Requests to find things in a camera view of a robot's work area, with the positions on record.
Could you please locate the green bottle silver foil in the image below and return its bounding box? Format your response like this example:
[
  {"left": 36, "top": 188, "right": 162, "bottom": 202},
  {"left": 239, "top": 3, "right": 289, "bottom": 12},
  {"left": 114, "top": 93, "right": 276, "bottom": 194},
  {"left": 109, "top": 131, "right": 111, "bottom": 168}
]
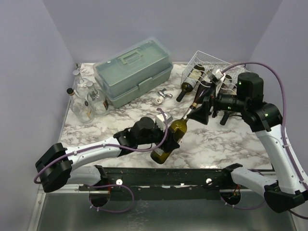
[{"left": 219, "top": 75, "right": 236, "bottom": 95}]

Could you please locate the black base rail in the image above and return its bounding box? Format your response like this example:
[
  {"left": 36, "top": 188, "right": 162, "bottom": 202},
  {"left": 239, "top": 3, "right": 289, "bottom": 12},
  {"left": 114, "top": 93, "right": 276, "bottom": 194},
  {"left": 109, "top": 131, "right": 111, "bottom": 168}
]
[{"left": 81, "top": 166, "right": 236, "bottom": 200}]

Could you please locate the dark green bottle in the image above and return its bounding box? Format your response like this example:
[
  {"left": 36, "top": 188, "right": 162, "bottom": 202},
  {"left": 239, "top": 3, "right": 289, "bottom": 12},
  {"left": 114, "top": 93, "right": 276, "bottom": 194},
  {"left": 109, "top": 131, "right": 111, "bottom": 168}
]
[{"left": 151, "top": 103, "right": 196, "bottom": 164}]

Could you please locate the red wine bottle gold foil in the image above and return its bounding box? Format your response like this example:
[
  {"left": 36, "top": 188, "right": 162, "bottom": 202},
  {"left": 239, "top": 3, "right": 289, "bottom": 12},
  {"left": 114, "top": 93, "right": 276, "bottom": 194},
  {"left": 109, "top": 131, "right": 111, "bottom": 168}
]
[{"left": 190, "top": 69, "right": 212, "bottom": 109}]

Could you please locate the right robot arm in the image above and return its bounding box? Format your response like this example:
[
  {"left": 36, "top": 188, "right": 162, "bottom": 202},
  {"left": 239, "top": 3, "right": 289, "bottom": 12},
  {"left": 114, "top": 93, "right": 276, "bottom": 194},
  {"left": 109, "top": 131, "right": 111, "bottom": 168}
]
[{"left": 187, "top": 72, "right": 308, "bottom": 213}]

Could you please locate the chrome white bottle stopper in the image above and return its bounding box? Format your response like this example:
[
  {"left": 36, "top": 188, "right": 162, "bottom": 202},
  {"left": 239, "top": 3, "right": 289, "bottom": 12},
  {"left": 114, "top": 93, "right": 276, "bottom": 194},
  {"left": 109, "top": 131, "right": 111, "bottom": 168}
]
[{"left": 153, "top": 88, "right": 173, "bottom": 105}]

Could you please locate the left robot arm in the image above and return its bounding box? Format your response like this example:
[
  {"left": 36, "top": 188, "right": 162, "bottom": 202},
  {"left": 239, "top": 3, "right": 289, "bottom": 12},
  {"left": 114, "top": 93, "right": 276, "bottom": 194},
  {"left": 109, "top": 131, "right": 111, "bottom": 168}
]
[{"left": 34, "top": 113, "right": 179, "bottom": 193}]

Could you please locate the dark bottle bottom left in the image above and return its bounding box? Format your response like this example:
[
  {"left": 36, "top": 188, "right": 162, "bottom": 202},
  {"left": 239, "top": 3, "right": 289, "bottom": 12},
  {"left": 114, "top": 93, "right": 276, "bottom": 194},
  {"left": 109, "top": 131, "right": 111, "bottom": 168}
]
[{"left": 176, "top": 64, "right": 205, "bottom": 102}]

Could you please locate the green plastic toolbox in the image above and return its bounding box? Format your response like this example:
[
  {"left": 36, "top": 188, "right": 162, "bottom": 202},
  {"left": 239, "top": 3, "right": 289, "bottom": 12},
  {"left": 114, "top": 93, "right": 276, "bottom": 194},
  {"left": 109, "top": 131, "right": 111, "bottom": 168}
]
[{"left": 93, "top": 38, "right": 173, "bottom": 108}]

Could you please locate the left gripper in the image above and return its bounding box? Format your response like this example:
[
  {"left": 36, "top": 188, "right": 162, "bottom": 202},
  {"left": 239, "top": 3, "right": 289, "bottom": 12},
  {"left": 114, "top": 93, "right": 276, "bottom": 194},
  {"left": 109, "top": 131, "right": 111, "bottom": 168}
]
[{"left": 137, "top": 121, "right": 180, "bottom": 152}]

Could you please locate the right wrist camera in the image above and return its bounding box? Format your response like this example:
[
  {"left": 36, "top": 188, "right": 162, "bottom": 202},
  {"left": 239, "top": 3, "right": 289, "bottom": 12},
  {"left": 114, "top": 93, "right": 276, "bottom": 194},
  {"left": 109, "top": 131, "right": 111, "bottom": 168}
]
[{"left": 208, "top": 68, "right": 226, "bottom": 96}]

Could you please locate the white wire wine rack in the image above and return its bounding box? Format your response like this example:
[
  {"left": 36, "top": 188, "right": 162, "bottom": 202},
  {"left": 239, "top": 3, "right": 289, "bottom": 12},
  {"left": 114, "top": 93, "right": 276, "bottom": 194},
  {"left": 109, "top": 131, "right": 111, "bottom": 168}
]
[{"left": 181, "top": 51, "right": 248, "bottom": 94}]

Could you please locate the green bottle black neck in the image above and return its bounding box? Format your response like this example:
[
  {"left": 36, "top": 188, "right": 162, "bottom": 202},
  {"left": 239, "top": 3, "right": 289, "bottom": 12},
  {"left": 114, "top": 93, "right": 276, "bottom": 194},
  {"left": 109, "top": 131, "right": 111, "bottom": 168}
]
[{"left": 220, "top": 111, "right": 231, "bottom": 126}]

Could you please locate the clear bottle white label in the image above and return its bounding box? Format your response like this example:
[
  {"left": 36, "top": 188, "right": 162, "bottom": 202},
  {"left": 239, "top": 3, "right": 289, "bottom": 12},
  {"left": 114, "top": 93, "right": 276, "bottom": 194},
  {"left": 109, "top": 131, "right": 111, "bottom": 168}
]
[{"left": 66, "top": 88, "right": 94, "bottom": 124}]

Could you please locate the clear bottle silver cap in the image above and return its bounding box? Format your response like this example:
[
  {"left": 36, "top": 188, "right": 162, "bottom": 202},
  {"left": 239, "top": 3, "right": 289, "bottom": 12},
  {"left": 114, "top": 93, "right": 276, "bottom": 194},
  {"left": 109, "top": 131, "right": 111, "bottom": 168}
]
[{"left": 86, "top": 81, "right": 109, "bottom": 116}]

